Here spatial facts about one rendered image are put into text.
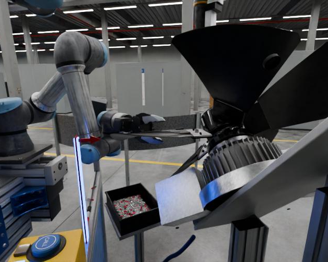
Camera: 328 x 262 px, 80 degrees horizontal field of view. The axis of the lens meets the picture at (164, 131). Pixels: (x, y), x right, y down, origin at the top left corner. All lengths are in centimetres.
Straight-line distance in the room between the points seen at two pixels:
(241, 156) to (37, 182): 84
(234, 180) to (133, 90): 655
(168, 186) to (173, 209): 7
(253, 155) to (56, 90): 83
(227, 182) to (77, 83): 58
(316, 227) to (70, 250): 42
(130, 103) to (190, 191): 647
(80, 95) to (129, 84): 622
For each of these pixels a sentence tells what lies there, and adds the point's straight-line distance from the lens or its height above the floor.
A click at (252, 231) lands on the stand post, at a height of 90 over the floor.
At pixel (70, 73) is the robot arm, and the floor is 136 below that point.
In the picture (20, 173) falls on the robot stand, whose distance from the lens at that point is 105.
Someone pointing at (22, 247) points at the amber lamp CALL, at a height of 108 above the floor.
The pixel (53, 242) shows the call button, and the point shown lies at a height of 108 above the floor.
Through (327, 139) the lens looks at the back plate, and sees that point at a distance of 34.
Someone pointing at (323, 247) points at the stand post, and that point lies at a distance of 47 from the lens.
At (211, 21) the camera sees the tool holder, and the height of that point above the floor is 149.
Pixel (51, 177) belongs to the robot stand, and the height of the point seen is 94.
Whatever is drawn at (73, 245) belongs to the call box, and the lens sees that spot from 40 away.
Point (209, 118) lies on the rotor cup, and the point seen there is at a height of 122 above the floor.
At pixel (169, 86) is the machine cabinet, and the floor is 128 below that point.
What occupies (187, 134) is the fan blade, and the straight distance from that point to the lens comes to 57.
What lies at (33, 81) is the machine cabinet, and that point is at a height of 147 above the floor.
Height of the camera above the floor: 133
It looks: 13 degrees down
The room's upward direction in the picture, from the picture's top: straight up
